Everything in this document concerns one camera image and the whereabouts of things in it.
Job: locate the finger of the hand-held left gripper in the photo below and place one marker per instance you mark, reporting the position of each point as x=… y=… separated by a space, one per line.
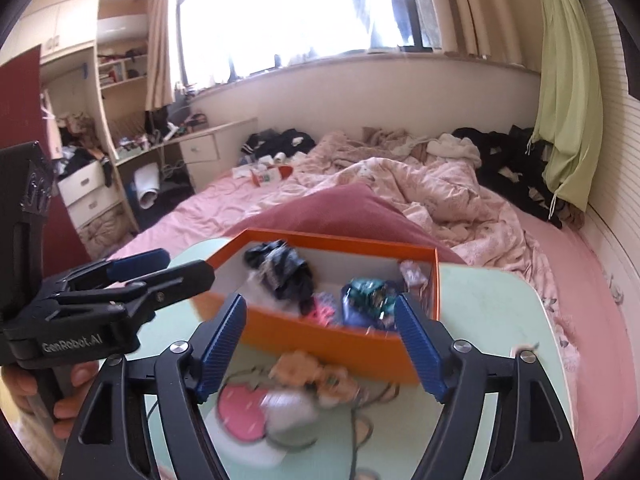
x=175 y=280
x=140 y=262

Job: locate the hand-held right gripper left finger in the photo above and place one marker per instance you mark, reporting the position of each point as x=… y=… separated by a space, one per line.
x=222 y=345

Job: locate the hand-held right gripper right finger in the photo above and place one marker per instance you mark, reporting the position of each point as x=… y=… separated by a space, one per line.
x=420 y=350

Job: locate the blue tin box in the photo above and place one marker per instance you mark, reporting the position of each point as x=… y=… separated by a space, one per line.
x=352 y=317

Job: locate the green foil packet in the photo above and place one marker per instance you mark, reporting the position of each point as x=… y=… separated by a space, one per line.
x=367 y=295

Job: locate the beige plastic toy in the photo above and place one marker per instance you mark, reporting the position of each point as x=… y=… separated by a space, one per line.
x=300 y=367

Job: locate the orange cardboard box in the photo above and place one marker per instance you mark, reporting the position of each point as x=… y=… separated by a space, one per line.
x=325 y=345

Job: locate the black plastic bag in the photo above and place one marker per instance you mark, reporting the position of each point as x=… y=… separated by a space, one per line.
x=285 y=270

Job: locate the green cartoon-print desktop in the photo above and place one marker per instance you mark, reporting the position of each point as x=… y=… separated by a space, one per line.
x=500 y=320

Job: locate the person's left hand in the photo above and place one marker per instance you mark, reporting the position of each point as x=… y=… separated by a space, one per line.
x=82 y=377

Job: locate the white paper roll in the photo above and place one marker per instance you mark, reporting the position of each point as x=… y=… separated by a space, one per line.
x=147 y=185

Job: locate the clear plastic wrap ball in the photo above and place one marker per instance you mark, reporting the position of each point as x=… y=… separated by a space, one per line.
x=290 y=410

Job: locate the white drawer cabinet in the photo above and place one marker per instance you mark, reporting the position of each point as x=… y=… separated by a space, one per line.
x=82 y=185

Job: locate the pink patterned object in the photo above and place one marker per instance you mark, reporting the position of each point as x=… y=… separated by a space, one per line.
x=320 y=310

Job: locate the cream bedroom desk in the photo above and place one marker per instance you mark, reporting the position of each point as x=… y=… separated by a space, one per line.
x=200 y=147

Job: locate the red and white packet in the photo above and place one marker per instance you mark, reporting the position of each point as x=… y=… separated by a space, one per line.
x=267 y=176

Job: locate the maroon pillow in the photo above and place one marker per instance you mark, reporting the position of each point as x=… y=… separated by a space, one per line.
x=350 y=215

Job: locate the black white-striped clothes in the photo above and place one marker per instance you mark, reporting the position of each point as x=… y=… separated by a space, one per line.
x=285 y=142

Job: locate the cream bookshelf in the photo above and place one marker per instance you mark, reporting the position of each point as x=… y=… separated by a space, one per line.
x=120 y=70

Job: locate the dark red door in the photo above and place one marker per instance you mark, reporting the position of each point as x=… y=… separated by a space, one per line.
x=25 y=100

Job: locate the white garment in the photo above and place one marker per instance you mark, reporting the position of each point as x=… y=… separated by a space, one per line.
x=452 y=147

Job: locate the black clothes pile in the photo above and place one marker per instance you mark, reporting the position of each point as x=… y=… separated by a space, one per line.
x=505 y=160

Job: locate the beige garment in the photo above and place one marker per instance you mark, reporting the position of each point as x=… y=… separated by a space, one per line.
x=390 y=140

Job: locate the beige curtain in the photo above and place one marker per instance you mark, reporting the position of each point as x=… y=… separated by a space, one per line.
x=480 y=10
x=160 y=50

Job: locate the light green cloth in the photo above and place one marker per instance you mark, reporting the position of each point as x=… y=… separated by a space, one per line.
x=570 y=110

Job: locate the window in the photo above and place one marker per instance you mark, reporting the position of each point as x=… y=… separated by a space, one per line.
x=300 y=10

